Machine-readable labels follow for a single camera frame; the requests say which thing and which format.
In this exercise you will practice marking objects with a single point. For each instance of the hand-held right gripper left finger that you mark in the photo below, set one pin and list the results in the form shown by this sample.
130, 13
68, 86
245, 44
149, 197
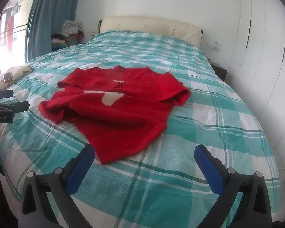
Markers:
82, 168

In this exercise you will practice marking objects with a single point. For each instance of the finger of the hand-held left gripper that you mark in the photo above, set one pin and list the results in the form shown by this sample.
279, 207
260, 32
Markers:
3, 93
14, 106

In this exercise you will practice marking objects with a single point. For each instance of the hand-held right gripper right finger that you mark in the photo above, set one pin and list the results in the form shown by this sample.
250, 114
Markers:
211, 171

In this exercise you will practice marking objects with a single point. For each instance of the red knitted sweater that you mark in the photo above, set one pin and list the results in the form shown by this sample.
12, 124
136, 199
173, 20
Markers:
123, 118

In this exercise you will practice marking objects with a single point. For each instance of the pile of clothes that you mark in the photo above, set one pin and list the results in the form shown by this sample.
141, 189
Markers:
70, 27

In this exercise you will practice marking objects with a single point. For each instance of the patterned cushion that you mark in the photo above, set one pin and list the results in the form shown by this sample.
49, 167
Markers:
19, 71

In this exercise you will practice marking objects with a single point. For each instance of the teal checked bedspread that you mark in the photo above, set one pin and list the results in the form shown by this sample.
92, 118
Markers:
204, 128

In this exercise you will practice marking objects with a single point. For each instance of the hanging red garment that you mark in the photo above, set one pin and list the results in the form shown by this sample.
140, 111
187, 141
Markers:
10, 26

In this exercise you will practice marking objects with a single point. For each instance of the blue curtain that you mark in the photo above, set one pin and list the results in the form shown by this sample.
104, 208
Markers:
45, 23

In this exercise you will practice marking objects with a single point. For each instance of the dark bedside table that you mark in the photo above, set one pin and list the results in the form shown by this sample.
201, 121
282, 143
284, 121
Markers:
219, 70

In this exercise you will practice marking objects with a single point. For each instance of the white wardrobe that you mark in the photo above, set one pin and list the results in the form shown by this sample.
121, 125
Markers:
263, 52

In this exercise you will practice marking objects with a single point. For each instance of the cream padded headboard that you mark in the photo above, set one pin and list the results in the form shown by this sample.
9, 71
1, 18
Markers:
156, 26

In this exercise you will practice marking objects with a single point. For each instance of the white wall socket panel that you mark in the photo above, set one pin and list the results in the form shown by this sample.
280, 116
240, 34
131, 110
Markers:
213, 45

